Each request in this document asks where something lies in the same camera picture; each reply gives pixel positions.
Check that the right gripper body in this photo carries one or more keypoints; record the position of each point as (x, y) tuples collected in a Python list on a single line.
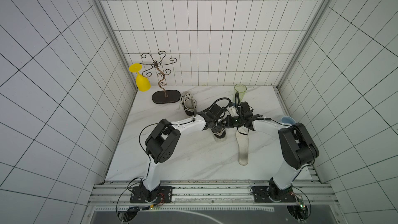
[(241, 124)]

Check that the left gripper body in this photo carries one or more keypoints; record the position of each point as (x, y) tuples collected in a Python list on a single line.
[(216, 126)]

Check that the white insole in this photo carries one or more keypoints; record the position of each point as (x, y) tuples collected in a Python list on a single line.
[(243, 147)]

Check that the black white sneaker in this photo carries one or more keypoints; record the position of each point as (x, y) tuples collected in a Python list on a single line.
[(219, 136), (189, 103)]

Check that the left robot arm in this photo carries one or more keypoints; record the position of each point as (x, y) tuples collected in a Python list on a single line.
[(162, 141)]

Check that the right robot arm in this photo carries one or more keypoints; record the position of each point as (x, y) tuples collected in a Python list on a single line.
[(298, 148)]

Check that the green transparent cup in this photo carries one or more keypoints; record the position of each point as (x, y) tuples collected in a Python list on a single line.
[(241, 90)]

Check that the black metal cup rack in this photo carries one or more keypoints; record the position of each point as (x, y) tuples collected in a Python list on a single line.
[(163, 96)]

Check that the blue mug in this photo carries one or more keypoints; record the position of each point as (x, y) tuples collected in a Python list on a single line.
[(288, 120)]

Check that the yellow plastic wine glass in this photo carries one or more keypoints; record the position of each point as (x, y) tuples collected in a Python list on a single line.
[(142, 82)]

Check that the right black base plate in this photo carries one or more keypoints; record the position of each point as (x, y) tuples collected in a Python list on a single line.
[(266, 194)]

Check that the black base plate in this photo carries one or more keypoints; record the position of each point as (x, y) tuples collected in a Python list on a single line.
[(162, 194), (266, 194)]

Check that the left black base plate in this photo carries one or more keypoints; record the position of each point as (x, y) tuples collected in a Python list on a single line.
[(162, 194)]

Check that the aluminium mounting rail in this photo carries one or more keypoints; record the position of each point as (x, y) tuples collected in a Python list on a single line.
[(209, 193)]

